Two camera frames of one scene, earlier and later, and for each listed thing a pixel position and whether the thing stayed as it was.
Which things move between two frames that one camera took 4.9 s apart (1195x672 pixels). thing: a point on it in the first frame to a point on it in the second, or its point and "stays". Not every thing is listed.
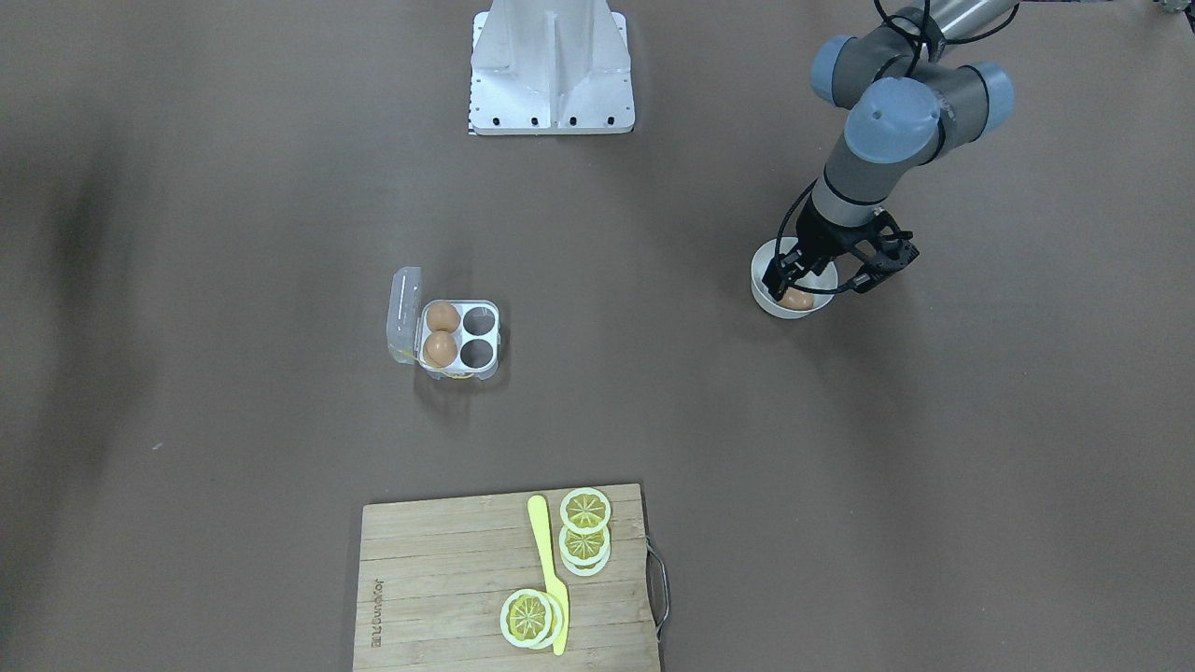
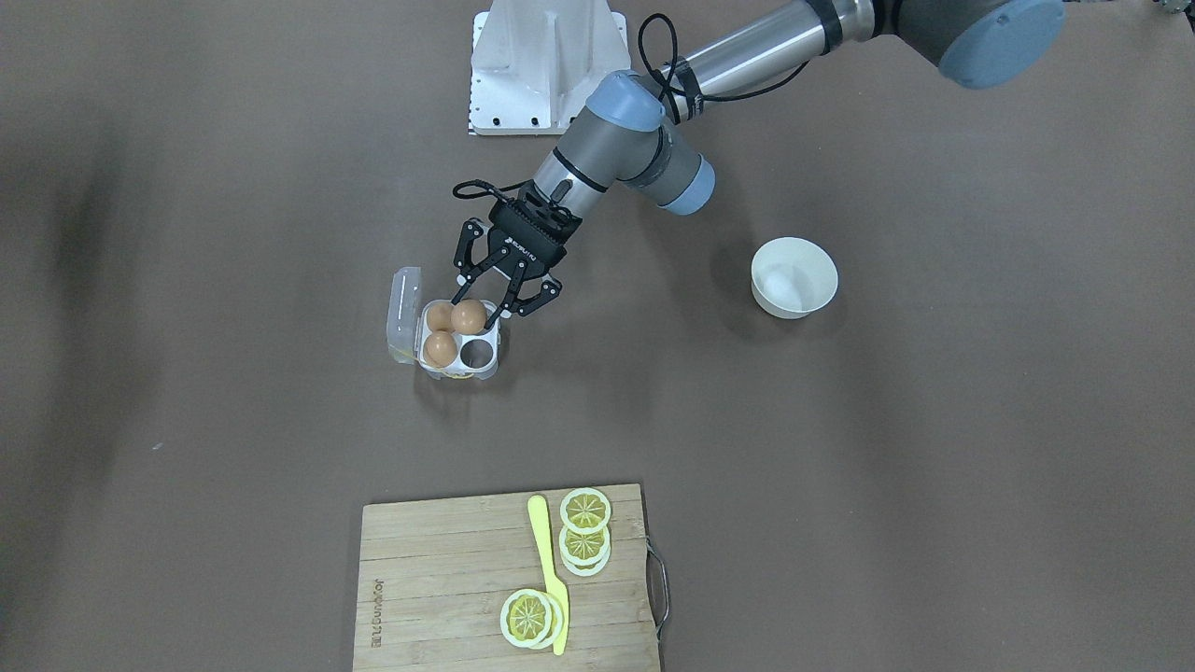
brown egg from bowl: x=797 y=299 to x=468 y=316
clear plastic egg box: x=445 y=339 stays
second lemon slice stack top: x=584 y=510 stays
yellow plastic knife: x=539 y=518 stays
